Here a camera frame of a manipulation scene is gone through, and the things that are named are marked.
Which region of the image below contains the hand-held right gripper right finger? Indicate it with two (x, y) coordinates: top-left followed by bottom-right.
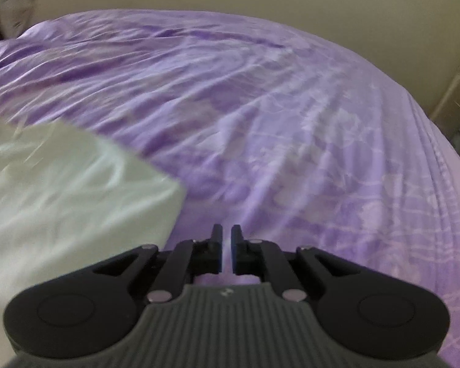
(231, 224), (356, 303)

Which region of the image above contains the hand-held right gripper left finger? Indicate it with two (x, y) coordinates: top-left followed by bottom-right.
(94, 224), (224, 303)

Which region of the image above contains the white printed sweatshirt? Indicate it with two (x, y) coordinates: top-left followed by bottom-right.
(0, 117), (187, 368)

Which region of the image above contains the purple bed sheet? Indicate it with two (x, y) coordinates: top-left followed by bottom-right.
(0, 8), (460, 368)

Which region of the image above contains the cream door frame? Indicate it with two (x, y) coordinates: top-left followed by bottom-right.
(429, 56), (460, 150)

